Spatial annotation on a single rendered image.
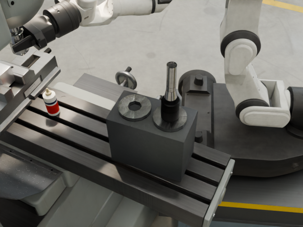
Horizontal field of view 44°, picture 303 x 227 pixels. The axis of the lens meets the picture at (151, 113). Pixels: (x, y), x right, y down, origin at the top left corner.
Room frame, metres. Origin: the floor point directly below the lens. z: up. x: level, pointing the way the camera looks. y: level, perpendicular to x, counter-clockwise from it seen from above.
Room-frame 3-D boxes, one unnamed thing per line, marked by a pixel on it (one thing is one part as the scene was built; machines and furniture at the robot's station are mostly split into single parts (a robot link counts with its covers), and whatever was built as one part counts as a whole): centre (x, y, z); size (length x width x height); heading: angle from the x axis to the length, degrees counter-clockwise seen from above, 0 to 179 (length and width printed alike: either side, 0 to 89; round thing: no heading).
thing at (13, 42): (0.85, 0.37, 1.23); 0.05 x 0.05 x 0.06
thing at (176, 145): (0.67, 0.00, 1.04); 0.22 x 0.12 x 0.20; 68
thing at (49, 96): (0.86, 0.33, 0.99); 0.04 x 0.04 x 0.11
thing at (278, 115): (1.13, -0.48, 0.68); 0.21 x 0.20 x 0.13; 84
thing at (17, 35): (0.85, 0.37, 1.26); 0.05 x 0.05 x 0.01
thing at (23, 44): (0.83, 0.34, 1.24); 0.06 x 0.02 x 0.03; 132
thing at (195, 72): (1.42, -0.24, 0.50); 0.20 x 0.05 x 0.20; 84
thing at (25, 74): (0.96, 0.46, 1.03); 0.12 x 0.06 x 0.04; 64
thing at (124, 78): (1.30, 0.14, 0.64); 0.16 x 0.12 x 0.12; 153
